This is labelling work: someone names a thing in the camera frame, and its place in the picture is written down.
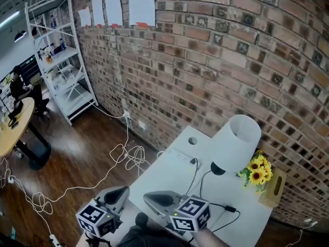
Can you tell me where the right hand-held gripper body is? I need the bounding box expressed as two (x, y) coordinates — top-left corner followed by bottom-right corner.
(166, 195), (211, 233)

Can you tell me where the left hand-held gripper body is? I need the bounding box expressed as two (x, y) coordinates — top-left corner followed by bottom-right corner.
(76, 200), (121, 239)

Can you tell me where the black power cable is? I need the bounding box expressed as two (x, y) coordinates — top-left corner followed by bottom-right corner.
(185, 157), (241, 241)

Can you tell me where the white table lamp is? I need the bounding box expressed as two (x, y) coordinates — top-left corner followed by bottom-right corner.
(209, 114), (262, 177)

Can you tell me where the person's right forearm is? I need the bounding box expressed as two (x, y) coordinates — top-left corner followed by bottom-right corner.
(191, 225), (232, 247)

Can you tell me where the person's left forearm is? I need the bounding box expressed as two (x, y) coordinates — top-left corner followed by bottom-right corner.
(76, 232), (96, 247)

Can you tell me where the white table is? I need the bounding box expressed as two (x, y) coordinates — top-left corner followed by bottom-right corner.
(128, 125), (275, 245)

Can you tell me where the person's black shoe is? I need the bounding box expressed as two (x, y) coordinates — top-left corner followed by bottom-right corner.
(135, 212), (149, 226)

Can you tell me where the person's black clothing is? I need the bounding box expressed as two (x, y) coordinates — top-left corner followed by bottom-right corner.
(115, 222), (192, 247)

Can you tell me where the yellow sunflower bouquet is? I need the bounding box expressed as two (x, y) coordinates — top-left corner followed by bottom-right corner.
(236, 150), (273, 194)

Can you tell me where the wooden tissue box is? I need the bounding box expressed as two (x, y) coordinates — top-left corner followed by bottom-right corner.
(258, 168), (287, 207)

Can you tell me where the round yellow table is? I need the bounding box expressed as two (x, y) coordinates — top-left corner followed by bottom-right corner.
(0, 97), (51, 171)

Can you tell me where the black box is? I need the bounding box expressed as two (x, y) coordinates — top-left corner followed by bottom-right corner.
(8, 100), (24, 120)

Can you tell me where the white metal shelving rack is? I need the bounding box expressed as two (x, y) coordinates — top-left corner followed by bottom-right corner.
(25, 0), (99, 126)

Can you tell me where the white paper sheet red tape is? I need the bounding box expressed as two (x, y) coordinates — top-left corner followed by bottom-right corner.
(104, 0), (123, 28)
(92, 0), (105, 27)
(78, 6), (92, 27)
(127, 0), (156, 29)

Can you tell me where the white ceiling tube light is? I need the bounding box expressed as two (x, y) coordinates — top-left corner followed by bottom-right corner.
(0, 11), (20, 28)

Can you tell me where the left hand-held gripper black cable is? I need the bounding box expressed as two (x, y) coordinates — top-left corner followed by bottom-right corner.
(87, 230), (114, 247)

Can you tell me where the long white floor cable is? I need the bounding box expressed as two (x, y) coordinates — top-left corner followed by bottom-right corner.
(0, 117), (165, 241)

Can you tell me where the thin white cable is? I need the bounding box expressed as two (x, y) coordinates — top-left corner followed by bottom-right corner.
(285, 225), (309, 247)

